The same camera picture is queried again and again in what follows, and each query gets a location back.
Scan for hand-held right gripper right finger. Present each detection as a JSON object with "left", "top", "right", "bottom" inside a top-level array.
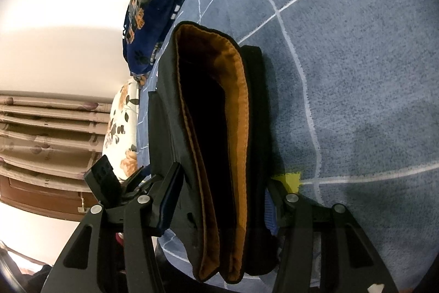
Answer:
[{"left": 265, "top": 181, "right": 400, "bottom": 293}]

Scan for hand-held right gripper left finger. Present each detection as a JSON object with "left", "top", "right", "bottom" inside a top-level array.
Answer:
[{"left": 41, "top": 162, "right": 183, "bottom": 293}]

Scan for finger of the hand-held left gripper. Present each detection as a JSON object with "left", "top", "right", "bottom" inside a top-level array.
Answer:
[
  {"left": 119, "top": 166, "right": 162, "bottom": 203},
  {"left": 84, "top": 157, "right": 122, "bottom": 208}
]

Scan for black pants with orange lining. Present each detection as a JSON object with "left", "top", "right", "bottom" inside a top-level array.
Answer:
[{"left": 147, "top": 20, "right": 280, "bottom": 285}]

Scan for yellow tag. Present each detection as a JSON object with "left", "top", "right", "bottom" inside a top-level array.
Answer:
[{"left": 271, "top": 172, "right": 302, "bottom": 194}]

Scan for white floral cloth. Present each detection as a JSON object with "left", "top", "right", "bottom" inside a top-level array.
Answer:
[{"left": 105, "top": 80, "right": 151, "bottom": 178}]

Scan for brown wooden furniture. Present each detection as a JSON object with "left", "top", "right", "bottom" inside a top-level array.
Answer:
[{"left": 0, "top": 176, "right": 95, "bottom": 222}]

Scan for stack of beige folded linens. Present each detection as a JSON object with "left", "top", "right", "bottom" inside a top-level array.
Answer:
[{"left": 0, "top": 92, "right": 115, "bottom": 201}]

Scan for dark cloth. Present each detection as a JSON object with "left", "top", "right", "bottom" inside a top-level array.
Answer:
[{"left": 19, "top": 264, "right": 66, "bottom": 293}]

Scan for blue checked bedsheet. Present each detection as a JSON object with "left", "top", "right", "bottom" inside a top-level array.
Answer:
[{"left": 135, "top": 0, "right": 439, "bottom": 293}]

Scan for navy floral cloth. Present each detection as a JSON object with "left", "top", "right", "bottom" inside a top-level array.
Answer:
[{"left": 122, "top": 0, "right": 227, "bottom": 86}]

